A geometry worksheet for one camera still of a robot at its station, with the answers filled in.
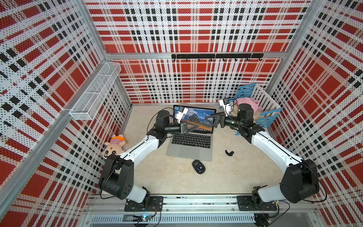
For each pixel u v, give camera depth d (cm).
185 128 72
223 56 88
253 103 107
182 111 72
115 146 88
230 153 93
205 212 72
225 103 69
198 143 96
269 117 99
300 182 41
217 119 65
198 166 84
